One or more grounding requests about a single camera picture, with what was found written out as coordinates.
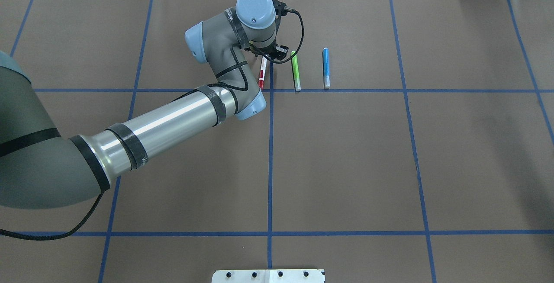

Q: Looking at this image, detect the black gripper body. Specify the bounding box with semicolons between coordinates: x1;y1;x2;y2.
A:
249;41;289;62

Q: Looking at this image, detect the red and white marker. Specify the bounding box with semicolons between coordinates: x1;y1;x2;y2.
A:
258;57;268;90

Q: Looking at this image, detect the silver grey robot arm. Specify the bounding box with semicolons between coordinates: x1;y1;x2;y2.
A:
0;0;299;209

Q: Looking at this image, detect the green marker pen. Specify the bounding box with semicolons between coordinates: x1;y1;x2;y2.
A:
291;50;302;92

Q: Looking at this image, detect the blue marker pen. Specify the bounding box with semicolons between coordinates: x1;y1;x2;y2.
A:
322;48;331;89

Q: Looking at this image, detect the brown paper table cover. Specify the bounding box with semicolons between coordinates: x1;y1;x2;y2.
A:
1;0;553;283

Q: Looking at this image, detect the white mounting plate with holes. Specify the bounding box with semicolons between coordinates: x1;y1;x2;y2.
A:
211;269;326;283

